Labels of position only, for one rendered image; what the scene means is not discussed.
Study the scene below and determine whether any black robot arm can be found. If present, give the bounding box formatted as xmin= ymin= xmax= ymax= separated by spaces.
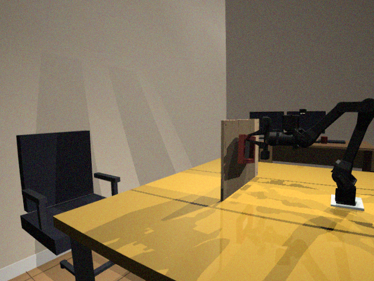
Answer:
xmin=281 ymin=98 xmax=374 ymax=206

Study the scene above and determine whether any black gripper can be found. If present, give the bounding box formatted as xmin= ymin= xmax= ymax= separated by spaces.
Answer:
xmin=247 ymin=117 xmax=282 ymax=160

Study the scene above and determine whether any red rectangular picture frame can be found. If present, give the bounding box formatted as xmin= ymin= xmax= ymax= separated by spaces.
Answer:
xmin=237 ymin=134 xmax=256 ymax=164

